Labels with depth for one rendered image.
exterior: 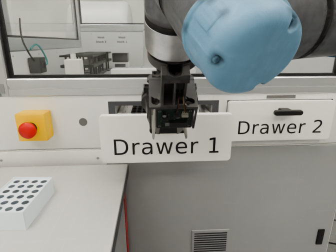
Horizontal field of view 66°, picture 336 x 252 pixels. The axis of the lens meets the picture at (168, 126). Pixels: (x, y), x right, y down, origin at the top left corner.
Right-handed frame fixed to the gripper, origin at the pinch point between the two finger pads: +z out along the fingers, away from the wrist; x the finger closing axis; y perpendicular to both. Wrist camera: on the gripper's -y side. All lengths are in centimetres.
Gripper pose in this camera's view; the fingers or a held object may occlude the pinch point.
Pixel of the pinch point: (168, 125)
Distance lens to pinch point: 52.0
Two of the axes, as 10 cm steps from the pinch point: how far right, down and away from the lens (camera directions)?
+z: -0.3, 6.1, 7.9
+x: 10.0, -0.2, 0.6
